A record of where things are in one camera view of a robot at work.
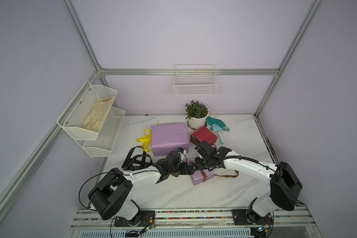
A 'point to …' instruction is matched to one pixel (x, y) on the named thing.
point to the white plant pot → (194, 124)
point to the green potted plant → (195, 109)
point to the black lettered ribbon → (137, 159)
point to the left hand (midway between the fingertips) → (191, 169)
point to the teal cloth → (211, 120)
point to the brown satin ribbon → (234, 175)
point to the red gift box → (203, 134)
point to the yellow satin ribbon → (147, 139)
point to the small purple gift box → (197, 176)
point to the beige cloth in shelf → (95, 116)
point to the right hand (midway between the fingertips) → (199, 166)
